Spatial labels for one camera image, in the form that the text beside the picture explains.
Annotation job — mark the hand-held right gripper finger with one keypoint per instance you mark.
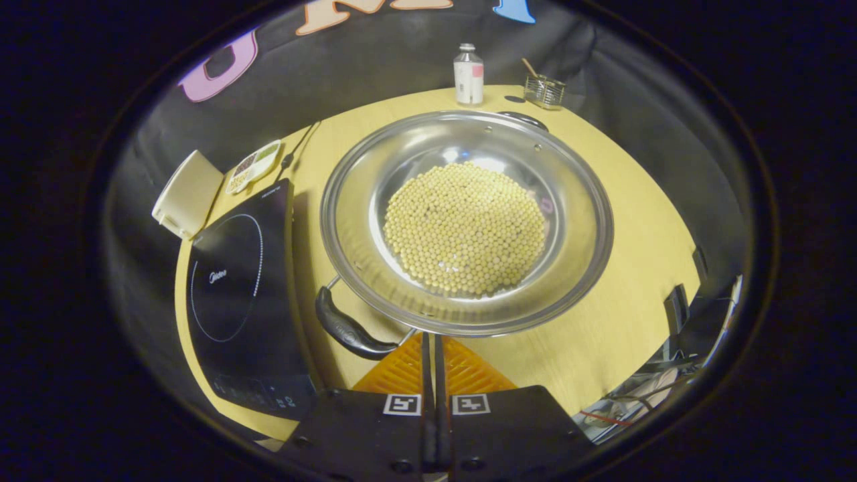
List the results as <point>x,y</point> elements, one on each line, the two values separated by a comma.
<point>428,402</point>
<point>442,402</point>

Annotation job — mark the black induction cooktop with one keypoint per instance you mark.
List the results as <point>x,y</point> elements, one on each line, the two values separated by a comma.
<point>241,335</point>

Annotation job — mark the stainless steel pot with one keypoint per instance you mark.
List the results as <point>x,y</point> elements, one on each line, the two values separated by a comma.
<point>355,214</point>

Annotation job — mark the pile of yellow soybeans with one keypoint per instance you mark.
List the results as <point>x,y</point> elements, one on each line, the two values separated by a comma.
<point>465,231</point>

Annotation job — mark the white divided dish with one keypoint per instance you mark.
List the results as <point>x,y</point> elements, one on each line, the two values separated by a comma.
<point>254,166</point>

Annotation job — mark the dark round disc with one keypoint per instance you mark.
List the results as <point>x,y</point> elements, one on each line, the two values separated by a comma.
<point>514,99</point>

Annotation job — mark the white box appliance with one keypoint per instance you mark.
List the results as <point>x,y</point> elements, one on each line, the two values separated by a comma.
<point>187,194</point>

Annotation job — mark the clear bottle with pink label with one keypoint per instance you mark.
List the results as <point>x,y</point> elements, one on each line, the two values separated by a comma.
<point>469,77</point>

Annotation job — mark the wooden stick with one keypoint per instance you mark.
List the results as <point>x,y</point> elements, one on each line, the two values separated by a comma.
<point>529,67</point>

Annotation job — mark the black metal bracket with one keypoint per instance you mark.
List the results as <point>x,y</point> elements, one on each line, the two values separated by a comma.
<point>676,311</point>

